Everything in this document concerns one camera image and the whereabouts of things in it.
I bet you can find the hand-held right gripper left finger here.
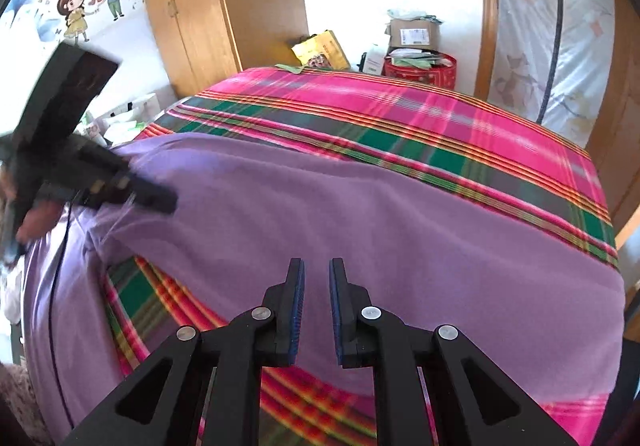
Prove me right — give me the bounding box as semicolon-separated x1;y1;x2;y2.
62;257;306;446

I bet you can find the printed translucent door curtain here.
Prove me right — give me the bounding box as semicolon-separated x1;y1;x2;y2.
487;0;616;147

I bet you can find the wooden wardrobe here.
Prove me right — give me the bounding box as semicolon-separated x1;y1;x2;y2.
131;0;311;100

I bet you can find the purple fleece garment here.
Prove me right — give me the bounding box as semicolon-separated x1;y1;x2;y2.
20;132;626;446

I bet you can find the person's left hand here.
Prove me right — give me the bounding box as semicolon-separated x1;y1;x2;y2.
15;203;64;244

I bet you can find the wooden door frame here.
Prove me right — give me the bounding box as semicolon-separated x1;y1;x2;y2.
472;0;501;100

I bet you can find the small white box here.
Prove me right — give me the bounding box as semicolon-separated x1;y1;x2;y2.
361;45;388;74

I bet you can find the brown cardboard box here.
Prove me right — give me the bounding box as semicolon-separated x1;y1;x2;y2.
385;18;443;50

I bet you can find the wooden door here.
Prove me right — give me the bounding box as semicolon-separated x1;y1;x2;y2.
585;0;640;252

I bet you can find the red round basket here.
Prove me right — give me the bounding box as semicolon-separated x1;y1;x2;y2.
383;51;458;90

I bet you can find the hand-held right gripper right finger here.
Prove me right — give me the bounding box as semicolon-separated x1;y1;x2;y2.
328;257;581;446

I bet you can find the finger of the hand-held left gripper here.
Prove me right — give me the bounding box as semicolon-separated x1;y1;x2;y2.
127;173;178;215

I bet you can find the white paper bag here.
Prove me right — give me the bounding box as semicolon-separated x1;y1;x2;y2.
125;94;161;122

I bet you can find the pink green plaid bed sheet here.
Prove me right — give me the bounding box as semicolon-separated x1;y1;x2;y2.
102;66;618;446

